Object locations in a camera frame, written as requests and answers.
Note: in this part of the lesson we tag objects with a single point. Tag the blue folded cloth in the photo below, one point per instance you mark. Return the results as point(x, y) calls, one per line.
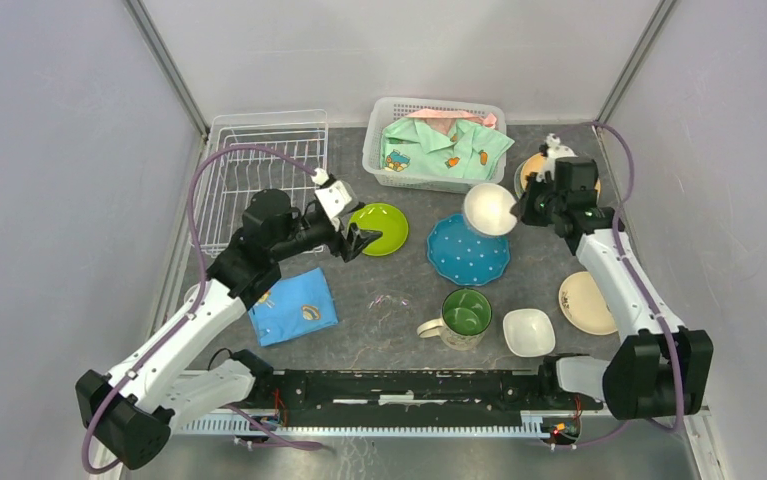
point(292, 308)

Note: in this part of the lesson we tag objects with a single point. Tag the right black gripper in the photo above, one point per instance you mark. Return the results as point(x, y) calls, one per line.
point(522, 209)

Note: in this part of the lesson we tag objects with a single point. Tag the white round bowl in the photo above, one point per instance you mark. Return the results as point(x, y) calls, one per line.
point(488, 210)

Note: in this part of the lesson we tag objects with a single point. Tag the white square bowl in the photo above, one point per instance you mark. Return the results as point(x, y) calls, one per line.
point(529, 333)

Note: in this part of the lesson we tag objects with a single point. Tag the pink cloth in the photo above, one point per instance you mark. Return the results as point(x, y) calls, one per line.
point(489, 120)

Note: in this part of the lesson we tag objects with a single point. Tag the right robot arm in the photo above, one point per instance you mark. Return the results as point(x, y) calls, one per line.
point(661, 367)

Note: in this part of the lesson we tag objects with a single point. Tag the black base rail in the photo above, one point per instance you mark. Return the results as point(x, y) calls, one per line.
point(411, 398)

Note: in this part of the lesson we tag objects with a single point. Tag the white plastic basket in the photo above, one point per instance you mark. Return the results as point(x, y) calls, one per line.
point(390, 109)

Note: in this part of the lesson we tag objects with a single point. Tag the green interior mug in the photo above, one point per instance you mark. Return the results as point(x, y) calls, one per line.
point(466, 315)

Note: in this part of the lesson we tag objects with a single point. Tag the white wire dish rack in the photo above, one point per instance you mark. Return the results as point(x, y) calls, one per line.
point(227, 185)

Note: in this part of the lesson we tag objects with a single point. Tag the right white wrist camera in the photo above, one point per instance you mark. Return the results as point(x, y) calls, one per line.
point(551, 152)

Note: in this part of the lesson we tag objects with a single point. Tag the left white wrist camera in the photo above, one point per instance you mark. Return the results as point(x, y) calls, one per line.
point(335, 196)

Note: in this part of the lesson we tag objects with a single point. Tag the blue polka dot plate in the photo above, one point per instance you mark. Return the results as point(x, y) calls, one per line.
point(463, 257)

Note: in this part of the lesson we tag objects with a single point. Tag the mint green printed shirt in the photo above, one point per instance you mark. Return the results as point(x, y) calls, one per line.
point(467, 151)

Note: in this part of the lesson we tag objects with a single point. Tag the lime green plate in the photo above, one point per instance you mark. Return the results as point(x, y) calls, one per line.
point(386, 219)

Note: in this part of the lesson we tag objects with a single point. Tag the cream plate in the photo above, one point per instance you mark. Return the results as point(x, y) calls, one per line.
point(583, 305)

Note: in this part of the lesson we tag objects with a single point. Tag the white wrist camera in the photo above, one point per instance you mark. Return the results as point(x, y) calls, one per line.
point(551, 152)
point(335, 196)

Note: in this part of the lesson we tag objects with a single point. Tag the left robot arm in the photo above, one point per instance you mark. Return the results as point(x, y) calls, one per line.
point(134, 408)

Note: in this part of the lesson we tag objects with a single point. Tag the orange plate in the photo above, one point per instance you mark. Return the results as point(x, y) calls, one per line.
point(534, 165)

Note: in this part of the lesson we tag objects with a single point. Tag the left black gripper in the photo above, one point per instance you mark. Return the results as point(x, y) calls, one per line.
point(357, 239)

